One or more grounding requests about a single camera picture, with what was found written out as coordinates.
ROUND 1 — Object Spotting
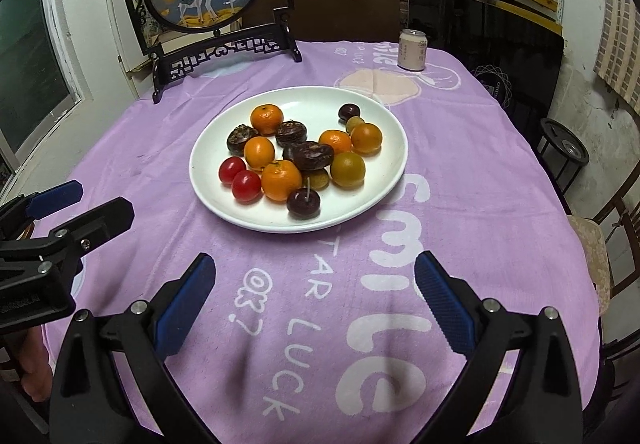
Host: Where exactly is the beige drink can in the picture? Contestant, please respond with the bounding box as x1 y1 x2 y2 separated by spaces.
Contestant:
398 30 428 71

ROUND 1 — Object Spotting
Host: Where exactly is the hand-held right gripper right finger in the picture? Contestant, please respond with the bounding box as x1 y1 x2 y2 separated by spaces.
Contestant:
414 250 583 444

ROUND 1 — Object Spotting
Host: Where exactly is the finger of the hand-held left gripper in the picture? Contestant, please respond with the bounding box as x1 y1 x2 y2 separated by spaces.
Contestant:
30 196 136 275
0 180 84 237

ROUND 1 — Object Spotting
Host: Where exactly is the wooden chair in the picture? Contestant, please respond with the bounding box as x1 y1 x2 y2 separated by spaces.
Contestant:
567 181 640 360

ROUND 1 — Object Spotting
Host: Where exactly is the person's left hand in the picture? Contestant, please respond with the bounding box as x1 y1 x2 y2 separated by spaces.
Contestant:
14 323 55 402

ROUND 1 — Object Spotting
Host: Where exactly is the purple printed tablecloth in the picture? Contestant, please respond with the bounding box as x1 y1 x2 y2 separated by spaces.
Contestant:
37 40 601 444

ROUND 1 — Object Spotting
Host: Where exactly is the red tomato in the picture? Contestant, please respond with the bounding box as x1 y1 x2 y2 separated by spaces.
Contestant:
231 170 263 203
218 156 246 185

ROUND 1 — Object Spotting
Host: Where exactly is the window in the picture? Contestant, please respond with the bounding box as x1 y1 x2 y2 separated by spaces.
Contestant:
0 0 83 180

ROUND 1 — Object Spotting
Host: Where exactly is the yellow-green mandarin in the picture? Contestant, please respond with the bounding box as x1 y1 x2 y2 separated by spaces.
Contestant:
330 151 367 189

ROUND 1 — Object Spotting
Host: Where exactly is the beige woven curtain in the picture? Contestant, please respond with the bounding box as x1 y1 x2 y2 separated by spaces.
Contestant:
594 0 640 112

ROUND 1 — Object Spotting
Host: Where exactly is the white oval plate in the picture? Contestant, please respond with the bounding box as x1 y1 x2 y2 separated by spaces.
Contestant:
189 86 410 234

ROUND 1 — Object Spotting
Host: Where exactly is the white cabinet door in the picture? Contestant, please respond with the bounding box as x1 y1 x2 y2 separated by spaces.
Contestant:
102 0 166 100

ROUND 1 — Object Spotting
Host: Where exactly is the black round stool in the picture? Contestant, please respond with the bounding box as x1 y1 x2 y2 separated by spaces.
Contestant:
539 118 591 210

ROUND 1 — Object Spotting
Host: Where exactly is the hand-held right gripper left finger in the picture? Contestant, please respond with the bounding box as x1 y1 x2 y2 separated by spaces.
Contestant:
49 252 218 444

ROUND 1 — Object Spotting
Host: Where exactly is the black flat panel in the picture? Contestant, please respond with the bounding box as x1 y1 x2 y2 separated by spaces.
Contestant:
407 0 566 117

